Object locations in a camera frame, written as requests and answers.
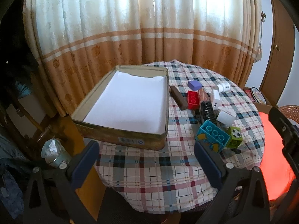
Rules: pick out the plaid tablecloth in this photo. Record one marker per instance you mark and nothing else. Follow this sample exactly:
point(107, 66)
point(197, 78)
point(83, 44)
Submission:
point(171, 180)

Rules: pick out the wicker chair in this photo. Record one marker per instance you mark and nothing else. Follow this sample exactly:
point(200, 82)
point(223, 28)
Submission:
point(291, 112)

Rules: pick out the round cookie tin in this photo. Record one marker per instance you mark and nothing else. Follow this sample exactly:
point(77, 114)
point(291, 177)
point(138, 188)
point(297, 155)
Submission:
point(257, 96)

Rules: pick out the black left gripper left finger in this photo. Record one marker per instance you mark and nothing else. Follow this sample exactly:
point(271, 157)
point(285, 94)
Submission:
point(51, 196)

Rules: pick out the white pill bottle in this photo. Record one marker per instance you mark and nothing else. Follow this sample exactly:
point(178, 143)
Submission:
point(223, 87)

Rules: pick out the white box with red label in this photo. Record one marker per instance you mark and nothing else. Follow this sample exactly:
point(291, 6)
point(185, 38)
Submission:
point(226, 116)

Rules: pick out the cardboard box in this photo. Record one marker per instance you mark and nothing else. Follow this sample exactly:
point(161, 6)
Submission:
point(248, 93)

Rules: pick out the curtain tassel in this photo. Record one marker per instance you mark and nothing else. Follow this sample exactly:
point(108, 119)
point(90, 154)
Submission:
point(260, 50)

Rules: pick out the teal toy building block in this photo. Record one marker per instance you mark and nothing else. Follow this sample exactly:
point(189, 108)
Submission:
point(213, 136)

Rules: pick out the dark brown wooden block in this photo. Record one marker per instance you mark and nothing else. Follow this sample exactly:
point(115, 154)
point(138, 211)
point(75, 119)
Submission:
point(178, 97)

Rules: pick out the purple cube block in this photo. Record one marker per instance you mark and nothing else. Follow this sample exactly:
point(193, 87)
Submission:
point(194, 85)

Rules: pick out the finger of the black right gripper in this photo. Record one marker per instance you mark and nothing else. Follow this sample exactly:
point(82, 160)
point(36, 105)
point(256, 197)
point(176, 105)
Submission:
point(289, 135)

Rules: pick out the white usb charger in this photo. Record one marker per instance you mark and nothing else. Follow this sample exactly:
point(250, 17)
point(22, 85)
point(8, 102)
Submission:
point(215, 99)

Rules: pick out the orange red cushion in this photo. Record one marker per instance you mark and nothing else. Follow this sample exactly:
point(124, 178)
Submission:
point(276, 171)

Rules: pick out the green soccer toy block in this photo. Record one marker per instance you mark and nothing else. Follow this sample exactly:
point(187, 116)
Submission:
point(235, 137)

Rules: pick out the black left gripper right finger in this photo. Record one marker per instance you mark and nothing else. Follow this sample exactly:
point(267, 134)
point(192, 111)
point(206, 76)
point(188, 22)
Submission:
point(241, 193)

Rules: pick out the gold metal tin tray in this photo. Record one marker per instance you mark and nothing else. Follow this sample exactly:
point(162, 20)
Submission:
point(150, 141)

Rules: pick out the cream and orange curtain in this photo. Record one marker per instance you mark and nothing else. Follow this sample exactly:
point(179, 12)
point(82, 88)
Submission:
point(76, 42)

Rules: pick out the copper pink rectangular box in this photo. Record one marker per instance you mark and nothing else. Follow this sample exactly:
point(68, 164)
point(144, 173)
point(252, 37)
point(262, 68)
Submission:
point(203, 96)

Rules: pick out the metal bucket with tissue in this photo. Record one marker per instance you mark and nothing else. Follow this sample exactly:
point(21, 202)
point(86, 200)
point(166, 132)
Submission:
point(54, 153)

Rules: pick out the brown wooden door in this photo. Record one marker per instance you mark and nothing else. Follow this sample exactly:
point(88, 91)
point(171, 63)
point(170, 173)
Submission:
point(281, 54)

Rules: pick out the black ribbed heat sink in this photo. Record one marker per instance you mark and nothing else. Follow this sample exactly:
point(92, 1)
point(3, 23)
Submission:
point(207, 112)

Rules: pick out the red toy building block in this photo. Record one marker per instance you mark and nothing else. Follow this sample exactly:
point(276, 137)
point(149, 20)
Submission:
point(192, 100)

